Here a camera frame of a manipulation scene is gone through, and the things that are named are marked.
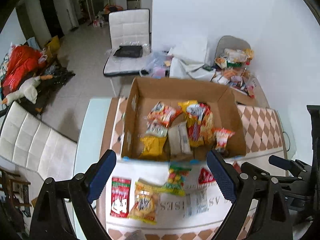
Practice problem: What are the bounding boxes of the red chocolate ball bag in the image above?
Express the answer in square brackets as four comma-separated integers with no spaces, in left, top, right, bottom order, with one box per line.
[198,167,215,185]

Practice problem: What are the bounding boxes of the red yellow noodle packet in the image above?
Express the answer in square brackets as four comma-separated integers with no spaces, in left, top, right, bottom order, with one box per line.
[178,100,215,148]

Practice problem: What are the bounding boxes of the brown cardboard box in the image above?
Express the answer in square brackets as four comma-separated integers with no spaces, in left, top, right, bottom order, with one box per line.
[121,76,248,162]

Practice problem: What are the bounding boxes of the panda snack bag orange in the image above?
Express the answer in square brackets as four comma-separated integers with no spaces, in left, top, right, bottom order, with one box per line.
[146,102,182,128]

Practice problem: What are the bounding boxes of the white chair with tray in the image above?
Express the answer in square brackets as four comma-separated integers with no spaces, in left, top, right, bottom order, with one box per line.
[103,9,151,77]

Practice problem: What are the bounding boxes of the white cloth bag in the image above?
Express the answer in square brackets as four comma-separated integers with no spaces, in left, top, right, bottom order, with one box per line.
[168,37,215,82]

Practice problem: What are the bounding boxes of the grey wrapped biscuit pack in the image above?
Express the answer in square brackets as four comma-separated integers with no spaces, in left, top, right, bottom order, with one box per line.
[168,121,192,155]

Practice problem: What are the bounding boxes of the black tray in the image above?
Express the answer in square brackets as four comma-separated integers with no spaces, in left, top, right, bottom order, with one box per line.
[114,45,143,58]

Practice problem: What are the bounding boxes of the pink storage box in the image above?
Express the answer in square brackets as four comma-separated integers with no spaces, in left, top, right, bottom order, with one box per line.
[150,60,171,79]

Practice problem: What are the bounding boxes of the colourful gumball candy bag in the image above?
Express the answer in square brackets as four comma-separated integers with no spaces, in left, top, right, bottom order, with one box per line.
[162,165,191,197]

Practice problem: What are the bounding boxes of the white goose plush toy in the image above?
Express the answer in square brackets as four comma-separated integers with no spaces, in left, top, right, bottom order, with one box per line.
[1,75,53,105]

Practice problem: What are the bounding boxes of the red white milk candy bag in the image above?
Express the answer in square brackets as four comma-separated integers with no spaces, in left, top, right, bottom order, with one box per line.
[110,177,131,218]

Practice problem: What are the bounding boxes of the small white candy packet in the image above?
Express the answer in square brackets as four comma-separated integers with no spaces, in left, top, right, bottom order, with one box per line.
[145,120,168,138]

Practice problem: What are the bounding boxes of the yellow cracker snack bag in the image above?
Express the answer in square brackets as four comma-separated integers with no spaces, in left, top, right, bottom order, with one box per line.
[128,181,161,224]

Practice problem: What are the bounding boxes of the wooden stool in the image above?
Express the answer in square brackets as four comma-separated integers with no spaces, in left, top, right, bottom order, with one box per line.
[1,168,31,217]

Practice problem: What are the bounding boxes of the pile of snacks on chair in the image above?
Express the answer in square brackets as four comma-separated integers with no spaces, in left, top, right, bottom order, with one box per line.
[212,48,254,98]

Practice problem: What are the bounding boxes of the printed tablecloth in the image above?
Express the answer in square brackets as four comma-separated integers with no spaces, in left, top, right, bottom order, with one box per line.
[97,98,286,239]

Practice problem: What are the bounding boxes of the white snack packet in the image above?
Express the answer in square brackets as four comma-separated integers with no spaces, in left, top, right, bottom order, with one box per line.
[184,189,209,217]

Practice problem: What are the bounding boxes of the dark red wafer packet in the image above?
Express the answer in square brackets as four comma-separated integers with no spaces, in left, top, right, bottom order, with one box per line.
[232,161,241,174]

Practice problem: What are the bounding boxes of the white quilted chair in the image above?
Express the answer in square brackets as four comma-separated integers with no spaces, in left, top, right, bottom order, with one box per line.
[1,102,77,181]

